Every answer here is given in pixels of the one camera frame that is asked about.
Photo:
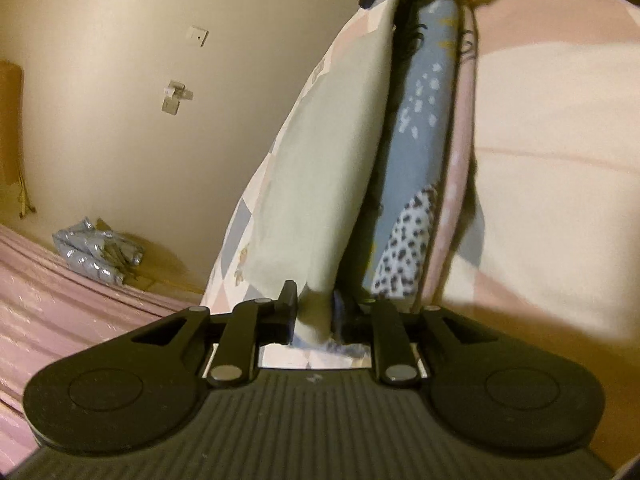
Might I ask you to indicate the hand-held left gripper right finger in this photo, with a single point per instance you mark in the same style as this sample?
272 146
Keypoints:
341 312

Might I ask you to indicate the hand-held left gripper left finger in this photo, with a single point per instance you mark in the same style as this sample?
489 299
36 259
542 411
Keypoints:
287 310

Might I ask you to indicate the pale green garment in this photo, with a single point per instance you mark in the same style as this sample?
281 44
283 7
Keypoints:
325 185

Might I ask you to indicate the blue animal print garment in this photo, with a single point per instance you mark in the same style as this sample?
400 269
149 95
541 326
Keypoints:
420 160

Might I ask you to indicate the silver wrapped bundle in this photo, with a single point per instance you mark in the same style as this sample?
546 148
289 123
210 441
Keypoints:
95 252

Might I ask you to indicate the pink curtain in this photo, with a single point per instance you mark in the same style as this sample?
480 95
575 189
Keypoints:
75 310

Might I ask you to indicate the checkered bear print quilt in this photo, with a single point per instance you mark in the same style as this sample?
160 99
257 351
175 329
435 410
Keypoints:
550 160

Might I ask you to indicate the white wall socket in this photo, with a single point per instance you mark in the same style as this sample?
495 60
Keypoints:
176 96
197 35

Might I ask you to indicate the brown wall hanging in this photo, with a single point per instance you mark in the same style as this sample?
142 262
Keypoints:
10 120

